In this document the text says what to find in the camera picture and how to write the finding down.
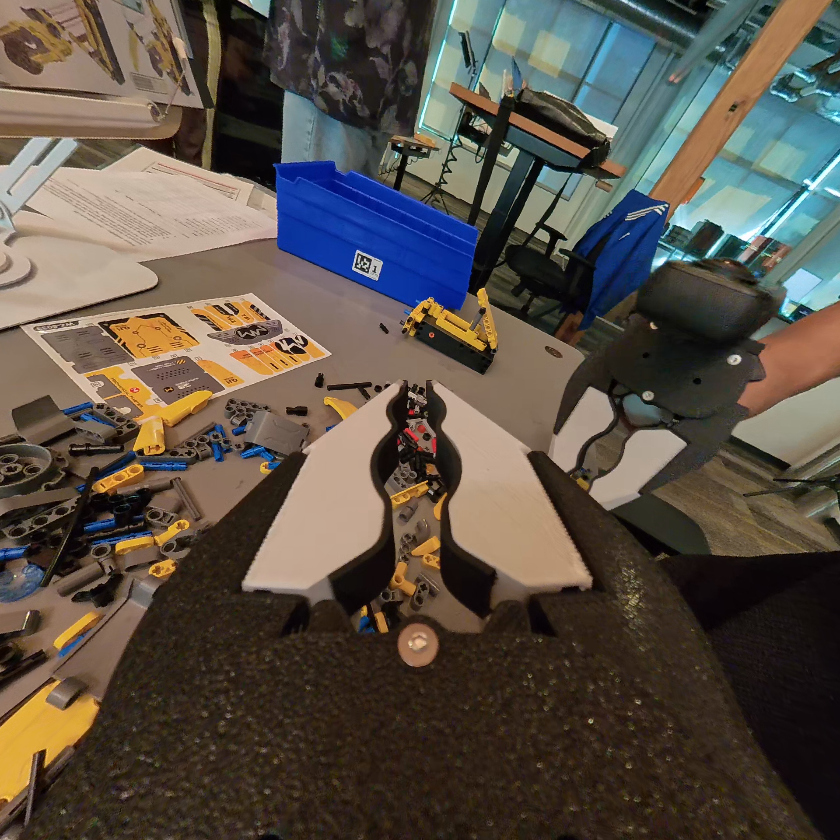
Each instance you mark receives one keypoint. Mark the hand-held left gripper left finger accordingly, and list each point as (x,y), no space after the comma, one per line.
(315,518)

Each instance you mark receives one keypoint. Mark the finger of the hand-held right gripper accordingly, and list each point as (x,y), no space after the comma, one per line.
(646,459)
(584,426)

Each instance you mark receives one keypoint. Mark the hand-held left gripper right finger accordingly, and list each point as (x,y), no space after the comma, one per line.
(512,512)

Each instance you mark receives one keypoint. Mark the person's right forearm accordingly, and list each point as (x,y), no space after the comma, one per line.
(800,361)

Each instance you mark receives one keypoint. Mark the bookshelf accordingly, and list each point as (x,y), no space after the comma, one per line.
(722,243)

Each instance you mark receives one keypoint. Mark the blue jacket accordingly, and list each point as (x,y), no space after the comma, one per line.
(623,256)

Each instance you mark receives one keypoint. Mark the yellow black toy brick model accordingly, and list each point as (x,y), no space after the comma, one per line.
(453,338)

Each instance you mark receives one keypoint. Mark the black office chair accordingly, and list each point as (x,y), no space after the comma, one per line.
(544,269)

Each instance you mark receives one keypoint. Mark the pile of toy brick pieces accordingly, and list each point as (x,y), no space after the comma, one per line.
(118,479)

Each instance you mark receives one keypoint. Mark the toy sticker sheet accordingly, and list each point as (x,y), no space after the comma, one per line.
(164,341)

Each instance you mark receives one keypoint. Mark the black bag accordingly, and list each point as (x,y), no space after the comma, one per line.
(564,124)

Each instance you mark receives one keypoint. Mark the black tripod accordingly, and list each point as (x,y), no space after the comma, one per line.
(443,177)

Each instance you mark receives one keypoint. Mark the wooden standing desk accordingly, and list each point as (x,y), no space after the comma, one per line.
(525,131)

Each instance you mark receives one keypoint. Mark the blue plastic bin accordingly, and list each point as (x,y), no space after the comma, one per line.
(367,229)

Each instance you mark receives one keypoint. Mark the dark grey toy panel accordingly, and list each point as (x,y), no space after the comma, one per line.
(39,420)

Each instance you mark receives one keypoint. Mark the blue transparent toy dish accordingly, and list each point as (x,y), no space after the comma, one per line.
(19,584)

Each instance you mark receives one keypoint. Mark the printed paper sheet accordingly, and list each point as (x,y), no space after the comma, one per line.
(197,174)
(144,216)

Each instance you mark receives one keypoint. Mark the large yellow toy panel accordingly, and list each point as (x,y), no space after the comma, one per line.
(33,735)

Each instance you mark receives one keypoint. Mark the small desk monitor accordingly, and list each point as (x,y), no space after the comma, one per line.
(467,52)

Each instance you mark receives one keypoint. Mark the toy instruction booklet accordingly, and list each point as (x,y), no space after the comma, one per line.
(72,46)

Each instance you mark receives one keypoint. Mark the wooden post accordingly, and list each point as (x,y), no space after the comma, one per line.
(735,98)

